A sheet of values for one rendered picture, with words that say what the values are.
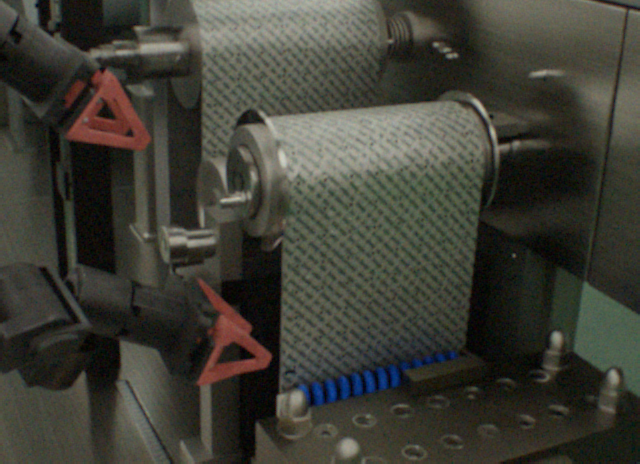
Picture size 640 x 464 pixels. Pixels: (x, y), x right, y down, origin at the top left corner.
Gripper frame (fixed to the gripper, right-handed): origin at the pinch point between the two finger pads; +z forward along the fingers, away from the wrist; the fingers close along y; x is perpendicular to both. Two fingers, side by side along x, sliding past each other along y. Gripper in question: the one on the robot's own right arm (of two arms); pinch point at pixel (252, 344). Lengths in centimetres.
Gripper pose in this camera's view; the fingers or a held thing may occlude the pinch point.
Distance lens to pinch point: 96.2
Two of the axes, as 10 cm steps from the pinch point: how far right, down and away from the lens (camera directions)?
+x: 4.5, -8.7, -1.9
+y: 4.0, 3.8, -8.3
